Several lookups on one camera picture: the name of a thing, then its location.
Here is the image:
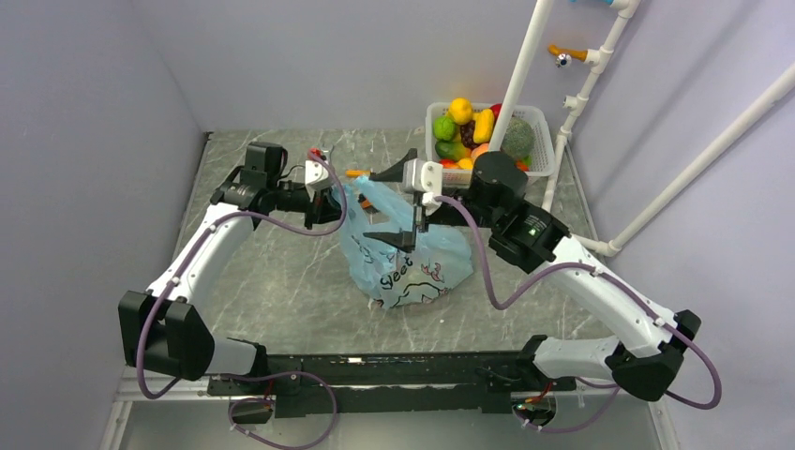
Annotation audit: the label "light blue plastic bag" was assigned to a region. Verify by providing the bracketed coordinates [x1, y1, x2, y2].
[337, 177, 474, 309]

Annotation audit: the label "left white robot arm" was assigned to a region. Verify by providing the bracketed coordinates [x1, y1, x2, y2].
[118, 142, 346, 394]

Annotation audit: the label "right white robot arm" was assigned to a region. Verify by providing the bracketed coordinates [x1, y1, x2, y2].
[367, 151, 701, 402]

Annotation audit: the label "small yellow fruit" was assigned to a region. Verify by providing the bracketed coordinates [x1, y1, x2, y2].
[457, 157, 474, 171]

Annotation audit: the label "silver wrench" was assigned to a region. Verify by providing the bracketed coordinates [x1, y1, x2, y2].
[319, 144, 335, 164]

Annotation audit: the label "green orange mango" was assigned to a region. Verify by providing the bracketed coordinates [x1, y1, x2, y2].
[434, 141, 471, 162]

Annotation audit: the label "green lime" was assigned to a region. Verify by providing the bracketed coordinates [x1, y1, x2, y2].
[431, 115, 458, 142]

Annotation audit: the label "peach fruit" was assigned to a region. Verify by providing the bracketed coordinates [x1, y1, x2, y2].
[470, 142, 489, 161]

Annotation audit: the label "dark purple grapes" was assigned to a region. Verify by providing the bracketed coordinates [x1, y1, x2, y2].
[459, 121, 478, 149]

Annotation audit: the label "yellow lemon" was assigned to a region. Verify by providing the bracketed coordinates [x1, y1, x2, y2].
[447, 97, 473, 126]

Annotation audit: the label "yellow mango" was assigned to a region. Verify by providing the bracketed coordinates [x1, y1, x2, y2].
[472, 108, 496, 144]

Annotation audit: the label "white plastic fruit basket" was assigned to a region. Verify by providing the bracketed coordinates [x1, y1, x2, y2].
[425, 98, 556, 187]

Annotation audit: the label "red fruit at back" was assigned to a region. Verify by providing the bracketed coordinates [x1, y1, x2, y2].
[489, 103, 502, 120]

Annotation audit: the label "orange faucet tap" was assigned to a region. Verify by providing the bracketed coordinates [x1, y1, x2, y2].
[547, 44, 589, 68]

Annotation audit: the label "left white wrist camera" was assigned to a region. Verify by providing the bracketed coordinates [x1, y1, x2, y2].
[304, 147, 332, 197]

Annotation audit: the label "orange handled screwdriver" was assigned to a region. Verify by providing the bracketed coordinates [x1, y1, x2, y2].
[345, 170, 371, 178]

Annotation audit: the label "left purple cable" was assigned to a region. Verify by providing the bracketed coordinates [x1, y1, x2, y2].
[135, 148, 339, 450]

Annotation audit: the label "purple cable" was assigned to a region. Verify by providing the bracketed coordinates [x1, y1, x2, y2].
[135, 148, 339, 450]
[434, 194, 724, 435]

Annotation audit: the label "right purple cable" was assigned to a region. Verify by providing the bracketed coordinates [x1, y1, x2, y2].
[434, 194, 724, 435]

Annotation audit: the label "white pvc pipe frame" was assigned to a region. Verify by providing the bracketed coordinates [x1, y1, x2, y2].
[496, 0, 795, 259]

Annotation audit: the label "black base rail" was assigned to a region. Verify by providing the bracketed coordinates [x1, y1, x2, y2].
[207, 351, 577, 418]

